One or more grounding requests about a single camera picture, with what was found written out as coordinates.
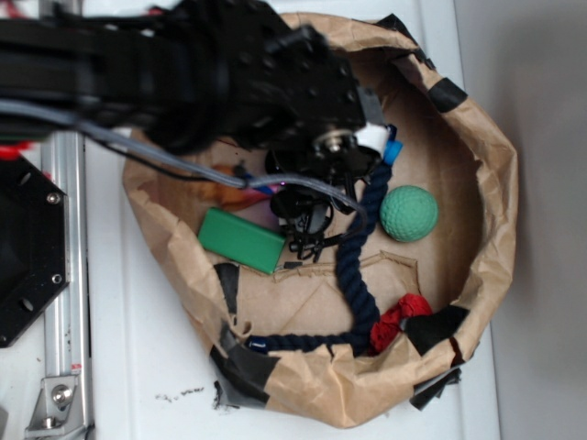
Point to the white plastic bin lid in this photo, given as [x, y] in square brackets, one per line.
[143, 371]

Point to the brown paper bag tray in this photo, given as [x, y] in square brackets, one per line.
[463, 268]

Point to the green dimpled ball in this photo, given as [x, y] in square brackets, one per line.
[408, 213]

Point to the metal corner bracket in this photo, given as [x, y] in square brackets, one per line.
[58, 413]

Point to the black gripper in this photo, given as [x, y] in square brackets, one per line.
[291, 95]

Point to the red crumpled cloth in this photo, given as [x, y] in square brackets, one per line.
[388, 327]

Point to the aluminium extrusion rail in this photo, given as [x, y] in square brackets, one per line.
[67, 319]

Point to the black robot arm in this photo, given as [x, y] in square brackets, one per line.
[196, 72]

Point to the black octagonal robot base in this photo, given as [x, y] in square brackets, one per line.
[34, 263]

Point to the green rectangular block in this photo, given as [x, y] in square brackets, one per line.
[237, 239]

